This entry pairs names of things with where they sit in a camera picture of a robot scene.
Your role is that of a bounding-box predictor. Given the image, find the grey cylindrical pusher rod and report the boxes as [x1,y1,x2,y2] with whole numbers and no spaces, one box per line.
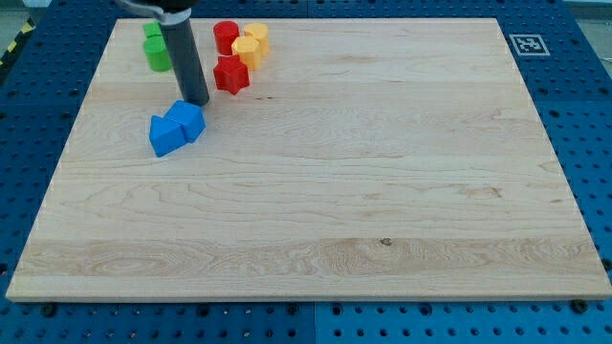
[160,19,209,106]

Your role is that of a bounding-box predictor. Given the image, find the dark robot end effector mount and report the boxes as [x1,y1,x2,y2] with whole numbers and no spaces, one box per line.
[116,0,197,25]

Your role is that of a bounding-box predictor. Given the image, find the green cube block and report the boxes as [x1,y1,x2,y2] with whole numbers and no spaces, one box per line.
[142,21,162,39]

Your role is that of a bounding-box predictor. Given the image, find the green cylinder block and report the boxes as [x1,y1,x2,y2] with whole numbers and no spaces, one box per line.
[142,35,172,72]

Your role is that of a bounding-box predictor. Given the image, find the red cylinder block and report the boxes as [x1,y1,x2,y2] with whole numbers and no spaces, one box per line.
[213,20,240,55]

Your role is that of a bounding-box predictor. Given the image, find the red star block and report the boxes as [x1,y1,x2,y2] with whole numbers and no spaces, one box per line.
[213,55,250,95]

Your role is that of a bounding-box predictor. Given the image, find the yellow hexagon block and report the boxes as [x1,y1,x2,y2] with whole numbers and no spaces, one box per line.
[231,36,262,71]

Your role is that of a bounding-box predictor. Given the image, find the blue pentagon block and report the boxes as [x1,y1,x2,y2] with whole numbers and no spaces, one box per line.
[164,100,206,143]

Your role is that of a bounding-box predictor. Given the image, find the yellow cylinder block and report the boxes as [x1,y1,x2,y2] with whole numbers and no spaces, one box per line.
[244,23,270,56]

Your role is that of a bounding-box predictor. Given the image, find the blue triangle block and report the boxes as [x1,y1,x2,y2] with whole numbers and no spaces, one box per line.
[149,116,186,158]

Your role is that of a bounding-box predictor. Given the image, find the wooden board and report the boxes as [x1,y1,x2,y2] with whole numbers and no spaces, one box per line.
[7,18,611,303]

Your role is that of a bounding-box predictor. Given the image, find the white fiducial marker tag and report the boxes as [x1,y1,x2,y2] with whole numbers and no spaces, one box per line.
[509,34,550,56]

